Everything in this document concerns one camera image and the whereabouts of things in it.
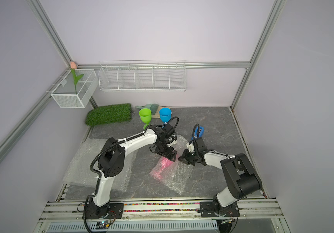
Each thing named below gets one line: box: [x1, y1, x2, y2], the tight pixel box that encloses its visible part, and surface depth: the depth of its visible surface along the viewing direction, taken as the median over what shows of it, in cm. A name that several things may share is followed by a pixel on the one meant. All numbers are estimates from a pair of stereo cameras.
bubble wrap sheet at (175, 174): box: [149, 134, 193, 195], surface depth 84 cm
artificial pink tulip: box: [70, 61, 84, 95], surface depth 92 cm
